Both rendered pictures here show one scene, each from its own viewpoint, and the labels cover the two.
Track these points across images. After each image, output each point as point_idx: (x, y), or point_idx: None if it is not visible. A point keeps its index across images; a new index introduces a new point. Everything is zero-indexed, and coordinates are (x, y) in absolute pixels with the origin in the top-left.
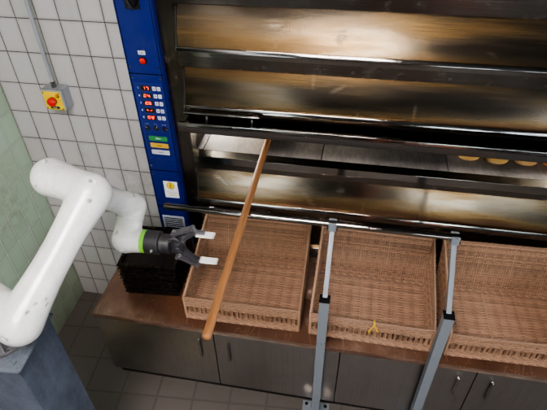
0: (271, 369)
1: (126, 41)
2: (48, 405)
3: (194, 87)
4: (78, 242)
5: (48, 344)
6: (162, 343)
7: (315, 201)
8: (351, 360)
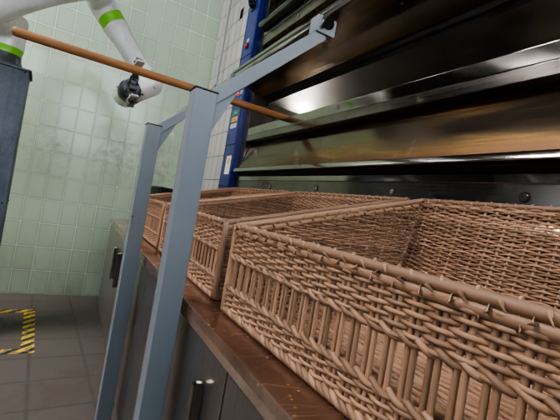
0: None
1: (245, 36)
2: None
3: None
4: None
5: (10, 84)
6: (111, 261)
7: (300, 159)
8: (147, 296)
